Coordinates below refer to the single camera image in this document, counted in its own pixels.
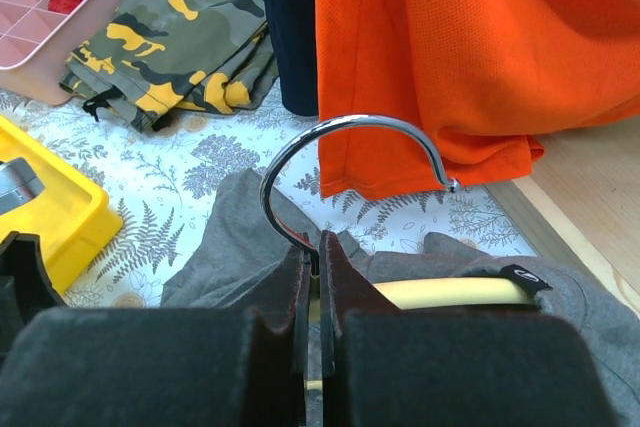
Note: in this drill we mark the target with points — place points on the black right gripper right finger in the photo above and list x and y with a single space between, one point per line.
383 366

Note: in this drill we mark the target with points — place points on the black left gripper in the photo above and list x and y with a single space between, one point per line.
30 306

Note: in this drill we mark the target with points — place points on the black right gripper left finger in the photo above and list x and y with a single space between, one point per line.
240 365

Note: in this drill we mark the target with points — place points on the cream yellow hanger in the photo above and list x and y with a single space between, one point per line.
378 157

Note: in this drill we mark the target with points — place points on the grey shorts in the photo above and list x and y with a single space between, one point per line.
239 248

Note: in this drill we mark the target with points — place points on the camouflage shorts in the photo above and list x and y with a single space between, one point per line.
158 56

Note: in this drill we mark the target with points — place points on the orange shorts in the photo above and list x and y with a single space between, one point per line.
483 79

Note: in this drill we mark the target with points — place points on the navy blue shorts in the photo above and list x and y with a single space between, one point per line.
291 25

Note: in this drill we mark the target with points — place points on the yellow plastic tray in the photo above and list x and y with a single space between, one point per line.
71 216

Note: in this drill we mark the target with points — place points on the wooden clothes rack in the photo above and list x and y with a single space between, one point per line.
580 205

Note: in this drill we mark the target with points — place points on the red sock middle compartment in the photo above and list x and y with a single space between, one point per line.
64 7

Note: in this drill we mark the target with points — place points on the pink divided organizer box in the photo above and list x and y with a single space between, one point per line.
35 44

